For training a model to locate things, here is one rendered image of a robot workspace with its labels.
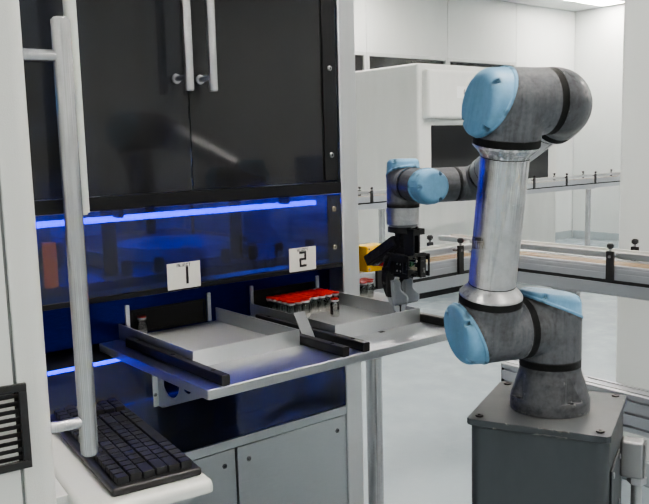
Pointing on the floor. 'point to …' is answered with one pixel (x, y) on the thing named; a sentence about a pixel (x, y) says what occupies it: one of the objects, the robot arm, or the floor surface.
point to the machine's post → (345, 43)
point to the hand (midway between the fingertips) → (397, 310)
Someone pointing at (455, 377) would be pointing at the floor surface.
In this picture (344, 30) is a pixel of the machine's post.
